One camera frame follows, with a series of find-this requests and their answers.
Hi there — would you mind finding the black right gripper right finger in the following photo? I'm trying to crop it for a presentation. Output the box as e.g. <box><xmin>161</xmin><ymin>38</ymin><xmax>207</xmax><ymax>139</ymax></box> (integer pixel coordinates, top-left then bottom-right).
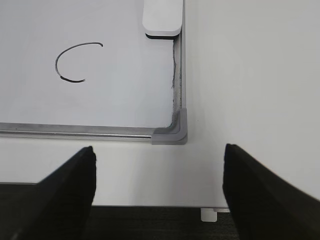
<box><xmin>222</xmin><ymin>144</ymin><xmax>320</xmax><ymax>240</ymax></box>

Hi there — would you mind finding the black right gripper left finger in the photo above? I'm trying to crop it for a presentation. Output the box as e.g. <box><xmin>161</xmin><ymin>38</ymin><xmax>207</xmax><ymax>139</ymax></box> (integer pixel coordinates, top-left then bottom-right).
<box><xmin>0</xmin><ymin>146</ymin><xmax>97</xmax><ymax>240</ymax></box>

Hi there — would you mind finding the white whiteboard eraser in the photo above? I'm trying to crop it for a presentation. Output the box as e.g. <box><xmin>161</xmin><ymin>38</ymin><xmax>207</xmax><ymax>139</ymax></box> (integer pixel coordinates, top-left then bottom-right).
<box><xmin>142</xmin><ymin>0</ymin><xmax>184</xmax><ymax>39</ymax></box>

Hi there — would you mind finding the white table leg bracket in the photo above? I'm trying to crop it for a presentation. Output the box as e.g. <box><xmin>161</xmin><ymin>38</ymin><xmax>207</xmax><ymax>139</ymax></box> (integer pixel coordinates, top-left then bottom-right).
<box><xmin>200</xmin><ymin>208</ymin><xmax>230</xmax><ymax>223</ymax></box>

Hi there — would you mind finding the white whiteboard with grey frame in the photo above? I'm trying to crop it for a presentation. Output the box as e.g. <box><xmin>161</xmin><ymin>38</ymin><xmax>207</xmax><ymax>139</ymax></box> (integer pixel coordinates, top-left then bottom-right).
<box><xmin>0</xmin><ymin>0</ymin><xmax>188</xmax><ymax>145</ymax></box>

